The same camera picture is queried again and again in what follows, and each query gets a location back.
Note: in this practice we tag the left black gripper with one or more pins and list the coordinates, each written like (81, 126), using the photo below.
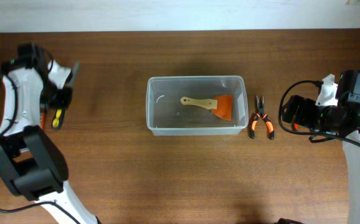
(59, 101)

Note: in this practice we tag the orange scraper wooden handle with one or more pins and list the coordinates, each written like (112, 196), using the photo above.
(220, 106)

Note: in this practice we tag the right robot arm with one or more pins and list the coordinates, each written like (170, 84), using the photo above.
(334, 115)

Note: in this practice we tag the file with yellow-black handle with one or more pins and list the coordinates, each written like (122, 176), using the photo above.
(59, 116)

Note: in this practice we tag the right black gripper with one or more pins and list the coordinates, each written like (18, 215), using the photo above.
(300, 111)

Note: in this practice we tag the dark object at edge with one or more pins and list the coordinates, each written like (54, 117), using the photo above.
(287, 221)

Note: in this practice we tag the clear plastic container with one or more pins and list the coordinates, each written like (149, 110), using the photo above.
(166, 116)

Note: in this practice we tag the orange socket bit holder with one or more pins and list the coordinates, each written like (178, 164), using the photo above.
(42, 119)

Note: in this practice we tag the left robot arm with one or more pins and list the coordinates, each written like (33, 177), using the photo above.
(31, 165)

